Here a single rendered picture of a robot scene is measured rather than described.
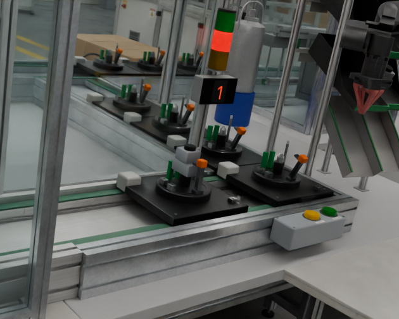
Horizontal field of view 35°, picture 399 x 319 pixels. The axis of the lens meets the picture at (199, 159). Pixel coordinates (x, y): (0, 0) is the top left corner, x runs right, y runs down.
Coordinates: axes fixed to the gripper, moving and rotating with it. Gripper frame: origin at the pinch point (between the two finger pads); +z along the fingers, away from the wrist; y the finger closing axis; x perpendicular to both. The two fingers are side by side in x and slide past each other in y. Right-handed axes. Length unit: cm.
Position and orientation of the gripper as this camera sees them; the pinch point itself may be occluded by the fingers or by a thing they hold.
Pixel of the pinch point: (361, 110)
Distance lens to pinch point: 168.0
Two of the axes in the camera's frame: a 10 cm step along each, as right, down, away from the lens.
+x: 6.3, 3.6, -6.9
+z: -1.9, 9.3, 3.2
